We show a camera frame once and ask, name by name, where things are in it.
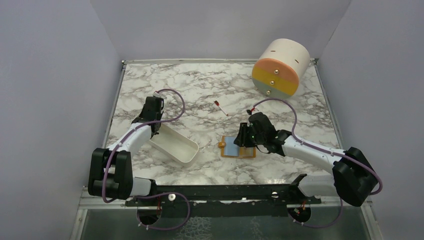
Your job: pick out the yellow leather card holder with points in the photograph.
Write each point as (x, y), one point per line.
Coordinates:
(230, 150)

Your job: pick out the black metal base rail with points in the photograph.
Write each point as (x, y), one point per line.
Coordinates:
(214, 201)

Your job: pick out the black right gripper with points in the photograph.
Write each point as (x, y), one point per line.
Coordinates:
(241, 138)

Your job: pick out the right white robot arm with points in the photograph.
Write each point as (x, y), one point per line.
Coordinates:
(349, 174)

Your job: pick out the white oval plastic tray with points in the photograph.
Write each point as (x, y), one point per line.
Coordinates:
(175, 145)

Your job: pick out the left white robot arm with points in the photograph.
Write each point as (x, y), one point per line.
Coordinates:
(111, 173)

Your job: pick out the cylindrical pastel drawer box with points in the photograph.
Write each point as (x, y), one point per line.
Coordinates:
(278, 71)

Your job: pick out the red and white marker pen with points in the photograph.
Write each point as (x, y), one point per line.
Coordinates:
(219, 106)

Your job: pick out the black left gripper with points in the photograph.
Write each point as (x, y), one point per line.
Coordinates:
(141, 116)

